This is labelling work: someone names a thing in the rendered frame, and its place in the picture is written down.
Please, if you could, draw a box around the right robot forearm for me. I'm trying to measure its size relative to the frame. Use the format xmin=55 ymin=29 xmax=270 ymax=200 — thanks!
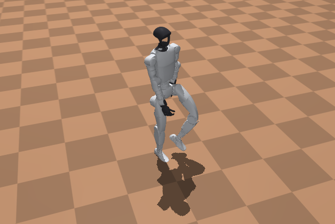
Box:
xmin=151 ymin=80 xmax=165 ymax=106

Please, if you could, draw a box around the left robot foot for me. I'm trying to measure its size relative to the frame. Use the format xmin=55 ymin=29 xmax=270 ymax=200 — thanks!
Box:
xmin=170 ymin=134 xmax=186 ymax=151

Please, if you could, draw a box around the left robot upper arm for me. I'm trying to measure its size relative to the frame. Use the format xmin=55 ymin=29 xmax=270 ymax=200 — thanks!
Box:
xmin=170 ymin=43 xmax=181 ymax=71

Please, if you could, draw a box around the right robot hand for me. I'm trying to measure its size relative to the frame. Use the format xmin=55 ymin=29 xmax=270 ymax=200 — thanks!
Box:
xmin=161 ymin=100 xmax=175 ymax=116

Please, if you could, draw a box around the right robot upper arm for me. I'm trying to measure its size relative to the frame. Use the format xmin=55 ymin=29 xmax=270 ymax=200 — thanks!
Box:
xmin=144 ymin=54 xmax=161 ymax=85

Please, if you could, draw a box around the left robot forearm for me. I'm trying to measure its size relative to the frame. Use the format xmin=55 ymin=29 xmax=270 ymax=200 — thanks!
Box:
xmin=170 ymin=69 xmax=179 ymax=84

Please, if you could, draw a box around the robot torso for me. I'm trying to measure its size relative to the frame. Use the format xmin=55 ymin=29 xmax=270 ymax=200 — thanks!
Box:
xmin=150 ymin=44 xmax=175 ymax=99

